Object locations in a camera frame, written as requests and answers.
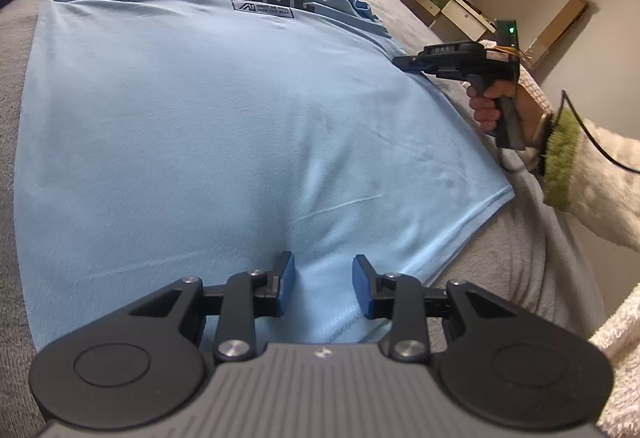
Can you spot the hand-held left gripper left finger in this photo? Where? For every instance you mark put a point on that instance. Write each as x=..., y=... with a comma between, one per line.
x=286, y=285

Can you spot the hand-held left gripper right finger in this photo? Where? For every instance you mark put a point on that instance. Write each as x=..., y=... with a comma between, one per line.
x=361, y=288

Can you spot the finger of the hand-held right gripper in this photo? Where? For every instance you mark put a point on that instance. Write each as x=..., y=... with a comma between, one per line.
x=417, y=63

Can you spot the light blue t-shirt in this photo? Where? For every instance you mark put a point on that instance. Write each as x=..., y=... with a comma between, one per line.
x=200, y=118

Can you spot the person's right forearm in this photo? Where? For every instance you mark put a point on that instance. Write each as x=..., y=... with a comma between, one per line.
x=600, y=178

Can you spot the person's right hand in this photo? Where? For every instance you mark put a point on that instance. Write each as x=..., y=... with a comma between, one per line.
x=485, y=113

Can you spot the white shelf unit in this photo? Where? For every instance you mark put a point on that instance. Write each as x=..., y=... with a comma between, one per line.
x=465, y=16

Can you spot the flat cardboard box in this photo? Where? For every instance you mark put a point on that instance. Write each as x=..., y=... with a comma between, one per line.
x=560, y=26

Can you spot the grey fleece blanket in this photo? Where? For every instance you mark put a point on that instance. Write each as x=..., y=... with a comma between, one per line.
x=525, y=258

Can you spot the person's fleece robe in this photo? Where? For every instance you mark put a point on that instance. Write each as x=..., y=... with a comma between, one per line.
x=625, y=343

